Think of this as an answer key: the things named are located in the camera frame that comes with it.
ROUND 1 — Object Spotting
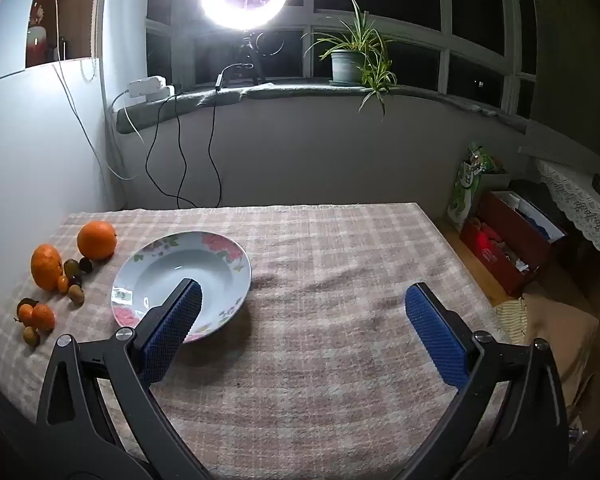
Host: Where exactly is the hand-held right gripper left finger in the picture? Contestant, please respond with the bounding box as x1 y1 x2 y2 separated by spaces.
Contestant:
35 278 211 480

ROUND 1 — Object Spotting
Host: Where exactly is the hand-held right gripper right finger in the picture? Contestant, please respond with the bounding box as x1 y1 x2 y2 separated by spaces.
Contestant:
395 283 571 480

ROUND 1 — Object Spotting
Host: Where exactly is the floral white plate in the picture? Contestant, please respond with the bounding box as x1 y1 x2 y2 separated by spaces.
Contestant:
111 231 252 343

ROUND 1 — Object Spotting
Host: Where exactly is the large smooth orange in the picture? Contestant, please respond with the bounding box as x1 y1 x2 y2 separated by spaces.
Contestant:
76 221 118 261

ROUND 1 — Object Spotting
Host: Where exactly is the small leafless tangerine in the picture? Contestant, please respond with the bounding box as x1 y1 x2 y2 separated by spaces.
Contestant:
31 304 56 331

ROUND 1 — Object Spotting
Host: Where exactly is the large bumpy orange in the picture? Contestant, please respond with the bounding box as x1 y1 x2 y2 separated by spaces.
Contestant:
30 244 64 292

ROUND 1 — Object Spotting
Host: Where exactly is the small tangerine with leaf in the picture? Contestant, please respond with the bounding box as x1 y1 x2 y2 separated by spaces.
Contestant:
14 298 40 325

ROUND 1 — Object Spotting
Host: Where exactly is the striped cloth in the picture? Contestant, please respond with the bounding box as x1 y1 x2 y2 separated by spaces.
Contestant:
495 297 531 346

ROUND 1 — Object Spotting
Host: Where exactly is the pink checked tablecloth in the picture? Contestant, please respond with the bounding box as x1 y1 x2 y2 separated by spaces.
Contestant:
0 202 526 480

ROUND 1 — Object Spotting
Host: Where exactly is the red cardboard box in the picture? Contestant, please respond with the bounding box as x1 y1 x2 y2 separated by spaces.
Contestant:
460 190 568 298

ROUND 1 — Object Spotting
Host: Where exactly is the tan cloth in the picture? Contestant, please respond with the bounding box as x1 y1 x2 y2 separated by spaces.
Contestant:
522 292 600 411

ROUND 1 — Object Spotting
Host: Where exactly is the green printed bag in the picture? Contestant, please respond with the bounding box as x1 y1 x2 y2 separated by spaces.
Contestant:
447 142 503 225

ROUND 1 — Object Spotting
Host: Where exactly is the white lace cloth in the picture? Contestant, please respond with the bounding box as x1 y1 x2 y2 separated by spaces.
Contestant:
536 157 600 306

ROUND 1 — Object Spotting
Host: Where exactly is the white refrigerator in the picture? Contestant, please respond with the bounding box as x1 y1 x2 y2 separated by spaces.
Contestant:
0 0 126 311

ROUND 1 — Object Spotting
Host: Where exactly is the white power strip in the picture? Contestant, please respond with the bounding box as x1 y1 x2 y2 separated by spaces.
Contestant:
126 76 176 100

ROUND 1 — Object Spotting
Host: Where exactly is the black tripod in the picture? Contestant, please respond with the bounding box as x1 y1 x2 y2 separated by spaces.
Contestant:
227 27 268 86

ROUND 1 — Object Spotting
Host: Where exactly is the potted spider plant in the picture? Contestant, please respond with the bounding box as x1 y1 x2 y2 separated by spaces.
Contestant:
302 0 398 120

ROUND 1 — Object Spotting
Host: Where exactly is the dark curtain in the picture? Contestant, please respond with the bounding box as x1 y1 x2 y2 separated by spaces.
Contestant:
525 0 600 158

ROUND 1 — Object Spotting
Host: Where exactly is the red ornament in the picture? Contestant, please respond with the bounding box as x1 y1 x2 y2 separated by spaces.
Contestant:
26 0 51 67

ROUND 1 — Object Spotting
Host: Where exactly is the looped black cable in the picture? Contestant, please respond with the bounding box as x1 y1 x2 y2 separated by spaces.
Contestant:
145 91 198 209

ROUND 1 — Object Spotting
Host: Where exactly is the white cable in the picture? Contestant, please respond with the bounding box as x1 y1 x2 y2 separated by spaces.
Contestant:
52 0 146 181

